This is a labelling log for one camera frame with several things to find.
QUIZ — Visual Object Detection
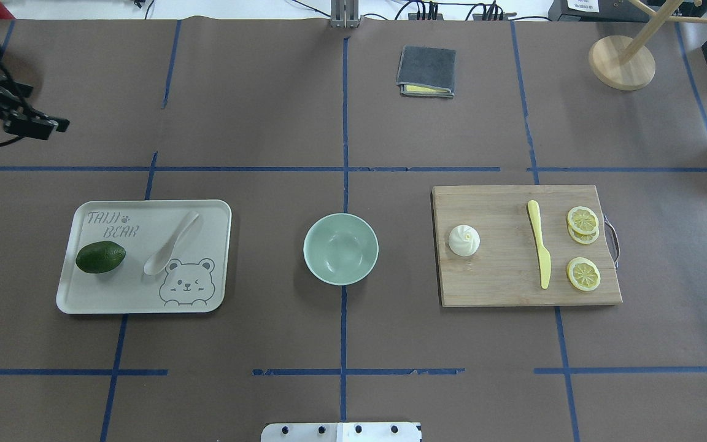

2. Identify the white ceramic soup spoon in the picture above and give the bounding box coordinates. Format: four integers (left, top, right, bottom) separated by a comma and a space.
142, 211, 200, 275

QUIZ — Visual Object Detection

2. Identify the light green bowl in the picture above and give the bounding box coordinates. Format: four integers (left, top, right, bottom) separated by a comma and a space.
303, 213, 379, 286

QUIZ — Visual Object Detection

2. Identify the white steamed bun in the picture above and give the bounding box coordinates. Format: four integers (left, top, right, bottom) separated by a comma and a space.
448, 225, 481, 257

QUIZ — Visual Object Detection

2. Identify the green avocado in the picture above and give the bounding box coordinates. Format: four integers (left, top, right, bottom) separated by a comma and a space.
75, 241, 126, 274

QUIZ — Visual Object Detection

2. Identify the white bear tray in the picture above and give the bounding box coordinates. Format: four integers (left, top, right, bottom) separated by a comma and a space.
56, 200, 233, 314

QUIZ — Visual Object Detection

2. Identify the grey folded cloth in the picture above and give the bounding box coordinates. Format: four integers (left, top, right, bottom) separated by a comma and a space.
396, 45, 457, 99

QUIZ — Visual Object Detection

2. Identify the wooden cutting board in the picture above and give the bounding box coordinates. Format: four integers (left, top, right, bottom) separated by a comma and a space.
432, 185, 623, 308

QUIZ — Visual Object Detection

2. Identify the yellow plastic knife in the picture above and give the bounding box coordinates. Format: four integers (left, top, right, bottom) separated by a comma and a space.
527, 200, 552, 289

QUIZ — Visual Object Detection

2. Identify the lemon slice upper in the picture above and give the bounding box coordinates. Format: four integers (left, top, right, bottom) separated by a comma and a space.
566, 205, 600, 235

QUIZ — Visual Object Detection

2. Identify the lemon slice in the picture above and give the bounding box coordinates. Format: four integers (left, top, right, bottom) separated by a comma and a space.
566, 205, 600, 235
567, 226, 600, 244

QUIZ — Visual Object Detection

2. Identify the lemon slice lower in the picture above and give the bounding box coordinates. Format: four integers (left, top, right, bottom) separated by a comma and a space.
567, 226, 600, 244

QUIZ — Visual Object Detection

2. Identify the lemon slice single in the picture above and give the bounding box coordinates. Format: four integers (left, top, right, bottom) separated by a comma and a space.
566, 257, 601, 292

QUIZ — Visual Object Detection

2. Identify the wooden mug tree stand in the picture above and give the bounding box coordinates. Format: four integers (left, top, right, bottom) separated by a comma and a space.
587, 1, 707, 91

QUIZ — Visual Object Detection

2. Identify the aluminium frame post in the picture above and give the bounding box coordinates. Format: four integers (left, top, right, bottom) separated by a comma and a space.
330, 0, 361, 29

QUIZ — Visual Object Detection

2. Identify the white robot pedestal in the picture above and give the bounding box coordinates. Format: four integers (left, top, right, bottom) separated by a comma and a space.
260, 422, 423, 441

